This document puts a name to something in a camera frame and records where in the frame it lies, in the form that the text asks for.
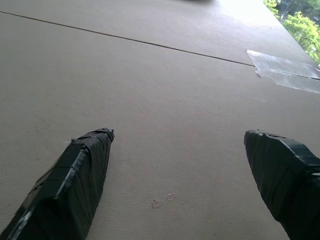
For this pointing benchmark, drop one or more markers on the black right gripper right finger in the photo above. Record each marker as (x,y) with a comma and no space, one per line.
(287,180)

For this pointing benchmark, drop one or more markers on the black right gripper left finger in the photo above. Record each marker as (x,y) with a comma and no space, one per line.
(67,190)

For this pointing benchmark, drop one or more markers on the clear tape patch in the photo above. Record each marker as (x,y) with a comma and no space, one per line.
(285,70)

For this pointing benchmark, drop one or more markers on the green trees outside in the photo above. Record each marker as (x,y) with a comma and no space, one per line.
(301,27)

